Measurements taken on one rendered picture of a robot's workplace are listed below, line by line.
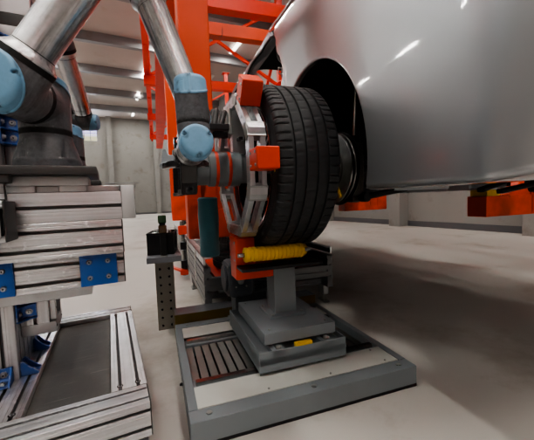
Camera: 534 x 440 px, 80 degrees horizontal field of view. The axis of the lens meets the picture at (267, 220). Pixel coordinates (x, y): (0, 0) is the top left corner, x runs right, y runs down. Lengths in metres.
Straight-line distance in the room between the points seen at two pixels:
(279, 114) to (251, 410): 0.94
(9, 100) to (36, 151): 0.15
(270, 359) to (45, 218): 0.84
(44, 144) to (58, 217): 0.18
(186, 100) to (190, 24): 1.24
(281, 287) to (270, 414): 0.48
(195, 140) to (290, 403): 0.86
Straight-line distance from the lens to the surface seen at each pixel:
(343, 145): 1.45
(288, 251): 1.25
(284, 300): 1.40
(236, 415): 1.13
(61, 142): 0.96
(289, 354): 1.28
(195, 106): 0.76
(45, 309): 1.23
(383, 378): 1.34
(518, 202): 3.24
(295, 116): 1.12
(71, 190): 0.94
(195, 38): 1.95
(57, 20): 0.88
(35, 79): 0.87
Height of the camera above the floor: 0.72
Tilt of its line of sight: 4 degrees down
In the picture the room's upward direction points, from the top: 2 degrees counter-clockwise
